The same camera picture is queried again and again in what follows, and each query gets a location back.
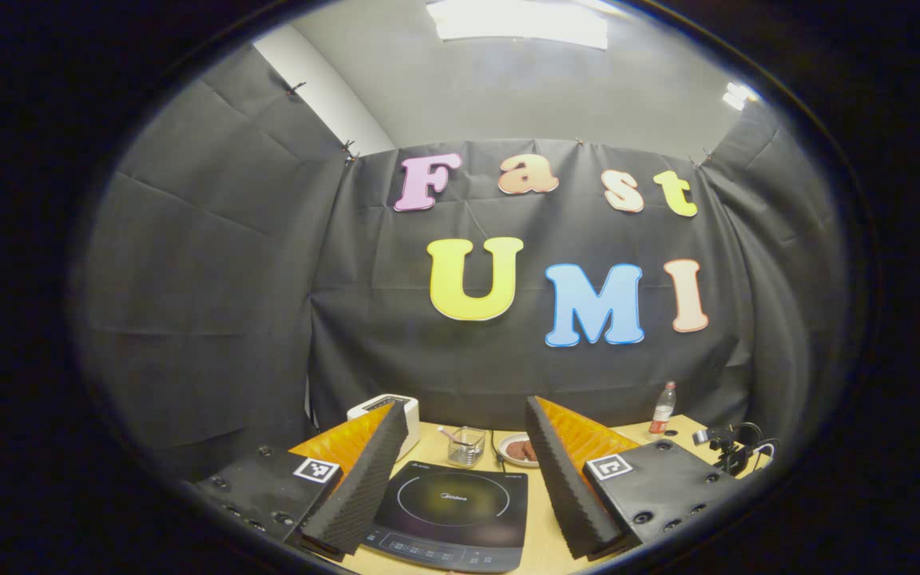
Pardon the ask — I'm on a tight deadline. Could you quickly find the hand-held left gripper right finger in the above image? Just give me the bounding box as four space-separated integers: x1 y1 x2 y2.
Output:
524 395 740 560

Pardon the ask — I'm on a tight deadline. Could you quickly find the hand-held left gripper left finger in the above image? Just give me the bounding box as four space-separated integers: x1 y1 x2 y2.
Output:
192 399 410 558

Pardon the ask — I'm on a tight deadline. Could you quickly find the black induction cooktop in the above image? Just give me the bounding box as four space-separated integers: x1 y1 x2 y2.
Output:
360 461 530 573

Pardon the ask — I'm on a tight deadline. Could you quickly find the white oval plate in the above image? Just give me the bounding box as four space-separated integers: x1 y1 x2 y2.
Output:
497 432 541 468

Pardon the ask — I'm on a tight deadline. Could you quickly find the white toaster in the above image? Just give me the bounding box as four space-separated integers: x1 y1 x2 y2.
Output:
347 394 421 462

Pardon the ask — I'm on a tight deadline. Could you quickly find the clear glass container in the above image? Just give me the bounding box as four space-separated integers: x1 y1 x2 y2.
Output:
447 426 487 468

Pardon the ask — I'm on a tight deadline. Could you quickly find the clear plastic water bottle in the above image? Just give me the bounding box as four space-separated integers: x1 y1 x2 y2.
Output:
649 381 678 436

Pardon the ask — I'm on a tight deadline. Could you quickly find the ceiling light panel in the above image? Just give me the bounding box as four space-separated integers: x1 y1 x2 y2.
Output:
722 80 760 111
426 0 609 50

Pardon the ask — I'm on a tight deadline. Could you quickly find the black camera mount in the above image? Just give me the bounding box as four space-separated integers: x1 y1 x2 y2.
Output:
692 422 780 478

